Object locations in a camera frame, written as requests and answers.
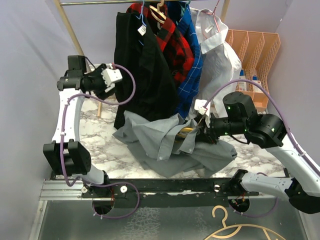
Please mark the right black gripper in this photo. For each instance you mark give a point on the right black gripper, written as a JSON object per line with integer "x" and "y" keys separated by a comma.
{"x": 208, "y": 134}

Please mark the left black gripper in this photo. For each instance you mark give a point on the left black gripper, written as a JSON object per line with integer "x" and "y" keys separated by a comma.
{"x": 98, "y": 73}

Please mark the yellow wire hanger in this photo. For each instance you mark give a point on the yellow wire hanger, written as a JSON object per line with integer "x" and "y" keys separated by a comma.
{"x": 185, "y": 131}

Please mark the grey button shirt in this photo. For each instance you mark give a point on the grey button shirt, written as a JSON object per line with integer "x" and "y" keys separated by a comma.
{"x": 152, "y": 144}

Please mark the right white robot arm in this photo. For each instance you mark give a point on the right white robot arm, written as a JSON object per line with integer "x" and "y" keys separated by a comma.
{"x": 268, "y": 131}

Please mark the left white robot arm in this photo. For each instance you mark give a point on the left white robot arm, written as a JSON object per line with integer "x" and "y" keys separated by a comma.
{"x": 65, "y": 154}

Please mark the blue plaid shirt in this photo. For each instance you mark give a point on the blue plaid shirt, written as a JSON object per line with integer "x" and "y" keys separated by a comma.
{"x": 180, "y": 13}

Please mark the black hanging shirt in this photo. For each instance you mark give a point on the black hanging shirt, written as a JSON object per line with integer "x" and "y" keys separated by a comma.
{"x": 155, "y": 96}

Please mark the white hanging shirt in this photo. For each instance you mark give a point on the white hanging shirt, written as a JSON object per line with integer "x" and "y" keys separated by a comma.
{"x": 220, "y": 62}

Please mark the red black plaid shirt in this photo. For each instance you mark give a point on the red black plaid shirt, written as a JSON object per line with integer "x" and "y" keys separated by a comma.
{"x": 175, "y": 48}

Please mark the beige wooden hanger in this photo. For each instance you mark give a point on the beige wooden hanger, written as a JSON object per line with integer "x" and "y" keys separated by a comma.
{"x": 156, "y": 12}

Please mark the beige hanger in foreground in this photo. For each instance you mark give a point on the beige hanger in foreground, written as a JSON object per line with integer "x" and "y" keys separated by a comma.
{"x": 237, "y": 227}

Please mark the orange plastic file organizer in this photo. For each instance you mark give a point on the orange plastic file organizer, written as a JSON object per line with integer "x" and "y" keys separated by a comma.
{"x": 256, "y": 51}

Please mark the wooden clothes rack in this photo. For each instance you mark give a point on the wooden clothes rack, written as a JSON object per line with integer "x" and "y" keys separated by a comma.
{"x": 66, "y": 21}

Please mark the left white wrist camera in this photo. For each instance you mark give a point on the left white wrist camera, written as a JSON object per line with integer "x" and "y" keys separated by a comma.
{"x": 111, "y": 77}

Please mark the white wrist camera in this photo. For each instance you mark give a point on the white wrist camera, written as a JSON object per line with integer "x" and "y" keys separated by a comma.
{"x": 202, "y": 111}
{"x": 111, "y": 77}

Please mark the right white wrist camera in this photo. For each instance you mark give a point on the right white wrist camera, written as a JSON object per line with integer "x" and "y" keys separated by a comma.
{"x": 202, "y": 111}

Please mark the blue wire hanger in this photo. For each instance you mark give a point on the blue wire hanger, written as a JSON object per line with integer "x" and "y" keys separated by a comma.
{"x": 143, "y": 28}

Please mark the pink wire hanger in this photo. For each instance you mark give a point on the pink wire hanger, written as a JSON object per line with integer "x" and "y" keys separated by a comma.
{"x": 212, "y": 17}

